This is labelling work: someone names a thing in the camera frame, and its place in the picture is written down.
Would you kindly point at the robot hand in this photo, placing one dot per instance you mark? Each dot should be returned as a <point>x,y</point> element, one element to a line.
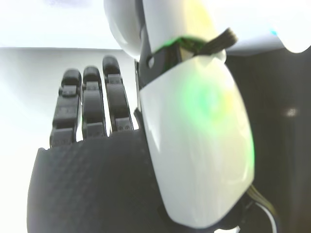
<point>97,182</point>

